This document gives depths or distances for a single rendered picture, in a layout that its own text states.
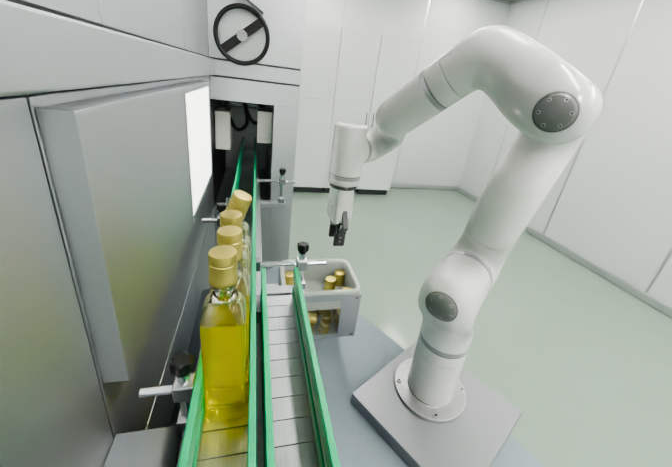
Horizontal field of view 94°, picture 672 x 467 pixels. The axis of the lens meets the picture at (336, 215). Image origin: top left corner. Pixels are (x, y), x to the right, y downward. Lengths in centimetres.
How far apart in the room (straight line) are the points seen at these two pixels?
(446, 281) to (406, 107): 36
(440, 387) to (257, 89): 127
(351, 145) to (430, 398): 67
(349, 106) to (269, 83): 299
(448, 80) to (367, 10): 436
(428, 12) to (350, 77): 154
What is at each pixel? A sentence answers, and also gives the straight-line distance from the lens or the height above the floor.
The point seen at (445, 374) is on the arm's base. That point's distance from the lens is 89.
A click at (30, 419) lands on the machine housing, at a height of 124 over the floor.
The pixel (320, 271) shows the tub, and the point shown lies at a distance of 103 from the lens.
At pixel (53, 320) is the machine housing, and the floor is 130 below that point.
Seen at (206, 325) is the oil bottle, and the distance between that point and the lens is 45.
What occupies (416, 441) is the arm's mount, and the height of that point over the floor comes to 79.
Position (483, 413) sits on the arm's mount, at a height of 80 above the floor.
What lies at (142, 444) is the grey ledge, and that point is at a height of 105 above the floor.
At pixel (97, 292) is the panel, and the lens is 45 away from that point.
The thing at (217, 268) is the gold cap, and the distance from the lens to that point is 41.
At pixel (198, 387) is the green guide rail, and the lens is 52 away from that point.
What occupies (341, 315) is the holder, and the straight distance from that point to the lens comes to 95.
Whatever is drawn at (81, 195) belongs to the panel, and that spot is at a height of 141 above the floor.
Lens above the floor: 154
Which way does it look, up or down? 23 degrees down
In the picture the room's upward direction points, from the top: 7 degrees clockwise
